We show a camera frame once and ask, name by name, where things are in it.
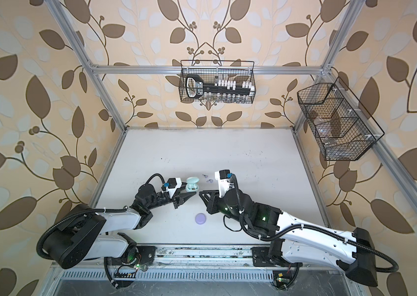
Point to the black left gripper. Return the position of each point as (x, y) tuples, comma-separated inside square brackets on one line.
[(181, 200)]

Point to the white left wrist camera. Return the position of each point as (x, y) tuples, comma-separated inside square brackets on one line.
[(172, 187)]

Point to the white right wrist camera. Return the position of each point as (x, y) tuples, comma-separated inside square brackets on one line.
[(223, 178)]

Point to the black socket holder tool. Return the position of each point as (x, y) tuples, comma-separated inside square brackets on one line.
[(197, 87)]

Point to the black wire basket back wall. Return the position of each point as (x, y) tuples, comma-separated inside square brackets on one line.
[(239, 70)]

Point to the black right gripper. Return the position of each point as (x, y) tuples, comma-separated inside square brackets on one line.
[(212, 205)]

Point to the mint green charging case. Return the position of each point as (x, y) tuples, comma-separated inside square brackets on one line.
[(192, 184)]

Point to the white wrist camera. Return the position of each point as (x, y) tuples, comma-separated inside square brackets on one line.
[(172, 187), (223, 178)]

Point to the black wire basket right wall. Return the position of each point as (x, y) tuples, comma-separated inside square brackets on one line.
[(342, 126)]

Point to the purple round earbud case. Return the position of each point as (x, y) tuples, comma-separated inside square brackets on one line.
[(200, 218)]

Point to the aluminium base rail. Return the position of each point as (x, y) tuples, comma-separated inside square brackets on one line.
[(193, 263)]

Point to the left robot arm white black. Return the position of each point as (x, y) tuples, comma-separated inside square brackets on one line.
[(87, 233)]

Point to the black wire basket wall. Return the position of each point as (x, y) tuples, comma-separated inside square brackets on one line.
[(342, 126), (239, 70)]

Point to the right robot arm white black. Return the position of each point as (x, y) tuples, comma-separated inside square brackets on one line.
[(294, 241)]

